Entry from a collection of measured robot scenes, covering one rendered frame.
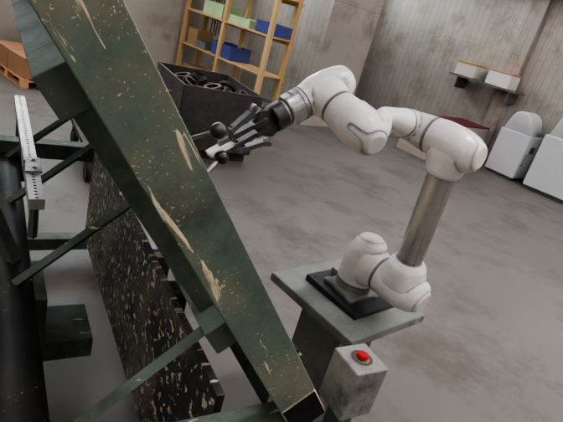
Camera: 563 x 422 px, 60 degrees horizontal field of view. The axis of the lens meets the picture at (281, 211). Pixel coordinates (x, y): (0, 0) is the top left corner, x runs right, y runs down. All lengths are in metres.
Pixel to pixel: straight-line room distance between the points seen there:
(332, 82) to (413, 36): 10.95
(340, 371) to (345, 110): 0.76
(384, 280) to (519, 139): 8.16
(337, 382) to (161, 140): 0.98
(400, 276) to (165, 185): 1.25
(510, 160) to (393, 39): 4.35
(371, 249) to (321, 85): 0.89
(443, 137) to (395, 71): 10.68
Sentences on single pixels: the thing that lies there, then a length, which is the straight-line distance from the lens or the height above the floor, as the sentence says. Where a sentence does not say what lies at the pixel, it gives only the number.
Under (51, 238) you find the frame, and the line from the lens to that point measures 3.30.
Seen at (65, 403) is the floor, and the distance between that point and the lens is 2.49.
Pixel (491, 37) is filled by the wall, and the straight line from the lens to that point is 11.27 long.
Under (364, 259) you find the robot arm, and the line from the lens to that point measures 2.01.
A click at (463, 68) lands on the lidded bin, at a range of 10.85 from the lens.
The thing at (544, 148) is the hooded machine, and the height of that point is 0.77.
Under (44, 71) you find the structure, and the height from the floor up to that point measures 1.63.
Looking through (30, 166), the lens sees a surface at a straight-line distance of 2.06.
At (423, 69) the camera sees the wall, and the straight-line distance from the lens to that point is 11.92.
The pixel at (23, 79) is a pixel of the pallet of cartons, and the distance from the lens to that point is 7.35.
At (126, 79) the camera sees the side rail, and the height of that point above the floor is 1.65.
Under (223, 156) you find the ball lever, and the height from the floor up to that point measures 1.43.
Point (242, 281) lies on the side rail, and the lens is 1.02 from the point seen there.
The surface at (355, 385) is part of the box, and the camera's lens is 1.49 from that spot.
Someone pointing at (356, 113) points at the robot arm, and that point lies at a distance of 1.24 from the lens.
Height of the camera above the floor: 1.80
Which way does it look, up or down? 22 degrees down
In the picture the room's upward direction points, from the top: 16 degrees clockwise
